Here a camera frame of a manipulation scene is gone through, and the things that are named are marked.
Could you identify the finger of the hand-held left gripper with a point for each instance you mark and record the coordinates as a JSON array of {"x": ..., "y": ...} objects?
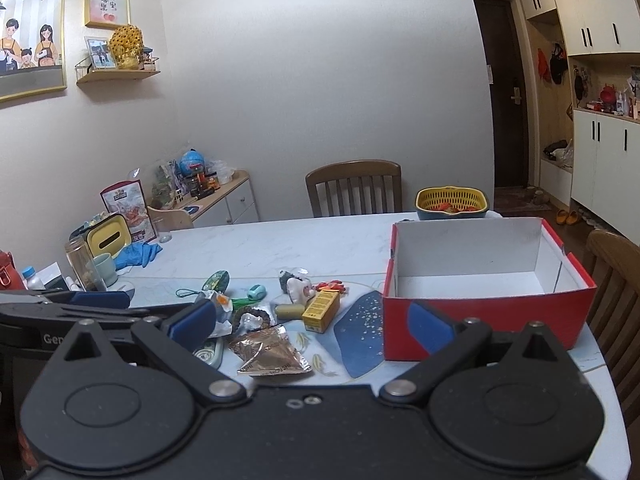
[
  {"x": 110, "y": 317},
  {"x": 100, "y": 300}
]

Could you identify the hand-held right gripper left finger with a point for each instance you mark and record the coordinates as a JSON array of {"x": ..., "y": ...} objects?
[{"x": 192, "y": 325}]

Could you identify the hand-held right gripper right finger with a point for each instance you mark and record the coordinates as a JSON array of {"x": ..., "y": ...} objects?
[{"x": 430, "y": 327}]

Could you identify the white plastic item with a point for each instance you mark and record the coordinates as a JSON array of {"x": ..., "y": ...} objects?
[{"x": 222, "y": 317}]

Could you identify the red cardboard box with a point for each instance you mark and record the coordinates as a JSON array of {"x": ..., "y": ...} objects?
[{"x": 475, "y": 320}]

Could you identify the painted egg ornament green tassel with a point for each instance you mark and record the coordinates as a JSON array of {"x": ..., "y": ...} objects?
[{"x": 216, "y": 281}]

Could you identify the small teal object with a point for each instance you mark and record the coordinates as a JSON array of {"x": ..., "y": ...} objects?
[{"x": 257, "y": 292}]

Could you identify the copper foil packet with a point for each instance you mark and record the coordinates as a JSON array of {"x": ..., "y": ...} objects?
[{"x": 270, "y": 352}]

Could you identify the beige cylinder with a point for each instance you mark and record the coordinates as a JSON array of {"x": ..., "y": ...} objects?
[{"x": 290, "y": 312}]

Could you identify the clear packet black contents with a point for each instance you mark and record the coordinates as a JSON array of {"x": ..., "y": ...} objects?
[{"x": 289, "y": 276}]

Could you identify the small yellow box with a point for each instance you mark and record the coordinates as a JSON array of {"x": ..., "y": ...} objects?
[{"x": 320, "y": 310}]

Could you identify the green mug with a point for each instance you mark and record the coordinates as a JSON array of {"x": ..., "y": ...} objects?
[{"x": 106, "y": 270}]

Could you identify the glass jar brown contents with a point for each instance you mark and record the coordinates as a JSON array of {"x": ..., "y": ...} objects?
[{"x": 82, "y": 265}]

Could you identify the white bottle blue cap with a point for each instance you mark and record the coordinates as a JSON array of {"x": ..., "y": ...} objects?
[{"x": 32, "y": 280}]

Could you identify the blue rubber gloves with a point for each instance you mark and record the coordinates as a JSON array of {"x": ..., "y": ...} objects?
[{"x": 137, "y": 255}]

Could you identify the yellow tissue box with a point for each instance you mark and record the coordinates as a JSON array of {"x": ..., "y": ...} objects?
[{"x": 107, "y": 237}]

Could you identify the blue printed table mat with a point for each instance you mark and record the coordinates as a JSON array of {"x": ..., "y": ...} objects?
[{"x": 360, "y": 345}]

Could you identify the clear drinking glass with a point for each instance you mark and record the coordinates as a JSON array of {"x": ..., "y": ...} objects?
[{"x": 164, "y": 232}]

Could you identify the red white snack bag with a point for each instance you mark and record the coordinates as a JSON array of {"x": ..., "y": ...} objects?
[{"x": 127, "y": 210}]

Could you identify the wooden high chair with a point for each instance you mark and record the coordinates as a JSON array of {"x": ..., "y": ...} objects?
[{"x": 172, "y": 217}]

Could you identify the pile of strawberries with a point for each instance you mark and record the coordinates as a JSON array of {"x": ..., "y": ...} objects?
[{"x": 450, "y": 206}]

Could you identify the white side cabinet wooden top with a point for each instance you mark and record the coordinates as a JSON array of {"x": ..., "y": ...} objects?
[{"x": 235, "y": 205}]

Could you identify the yellow colander blue bowl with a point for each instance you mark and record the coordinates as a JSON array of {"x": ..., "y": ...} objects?
[{"x": 430, "y": 197}]

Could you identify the patterned doormat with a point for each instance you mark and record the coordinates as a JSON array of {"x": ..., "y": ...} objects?
[{"x": 520, "y": 202}]

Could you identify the clear plastic container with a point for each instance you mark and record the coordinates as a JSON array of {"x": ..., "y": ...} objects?
[{"x": 225, "y": 172}]

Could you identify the blue globe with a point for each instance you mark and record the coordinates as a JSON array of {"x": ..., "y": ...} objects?
[{"x": 192, "y": 161}]

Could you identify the yellow slipper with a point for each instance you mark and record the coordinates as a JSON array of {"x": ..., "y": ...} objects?
[
  {"x": 573, "y": 217},
  {"x": 561, "y": 217}
]

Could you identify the brown wooden chair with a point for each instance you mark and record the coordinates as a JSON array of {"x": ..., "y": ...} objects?
[
  {"x": 350, "y": 167},
  {"x": 615, "y": 280}
]

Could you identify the dark bag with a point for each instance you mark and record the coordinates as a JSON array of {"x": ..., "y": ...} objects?
[{"x": 554, "y": 150}]

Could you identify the white lower cabinet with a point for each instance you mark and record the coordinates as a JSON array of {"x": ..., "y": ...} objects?
[{"x": 605, "y": 170}]

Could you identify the small house figurine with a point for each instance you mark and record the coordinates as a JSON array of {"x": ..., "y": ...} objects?
[{"x": 148, "y": 60}]

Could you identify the dark entrance door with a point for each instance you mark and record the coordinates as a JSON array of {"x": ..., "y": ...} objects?
[{"x": 505, "y": 90}]

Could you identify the golden ornament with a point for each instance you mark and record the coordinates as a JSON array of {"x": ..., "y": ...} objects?
[{"x": 126, "y": 42}]

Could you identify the red hanging bag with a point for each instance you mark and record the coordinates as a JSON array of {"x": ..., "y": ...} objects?
[{"x": 543, "y": 65}]

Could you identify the black hanging bag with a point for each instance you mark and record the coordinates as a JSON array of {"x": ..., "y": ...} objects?
[{"x": 558, "y": 65}]

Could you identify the red round ornament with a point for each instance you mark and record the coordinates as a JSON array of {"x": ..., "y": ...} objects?
[{"x": 607, "y": 95}]

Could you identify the small framed picture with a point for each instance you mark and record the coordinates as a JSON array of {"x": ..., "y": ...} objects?
[{"x": 106, "y": 7}]

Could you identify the wooden wall shelf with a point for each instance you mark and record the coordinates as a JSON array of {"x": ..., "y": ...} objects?
[{"x": 120, "y": 75}]

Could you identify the standing photo frame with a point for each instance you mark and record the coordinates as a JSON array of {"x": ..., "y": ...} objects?
[{"x": 100, "y": 53}]

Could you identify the framed family wall poster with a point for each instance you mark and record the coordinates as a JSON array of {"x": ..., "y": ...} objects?
[{"x": 30, "y": 35}]

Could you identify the white upper wall cabinet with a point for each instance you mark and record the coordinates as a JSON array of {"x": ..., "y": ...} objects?
[{"x": 595, "y": 5}]

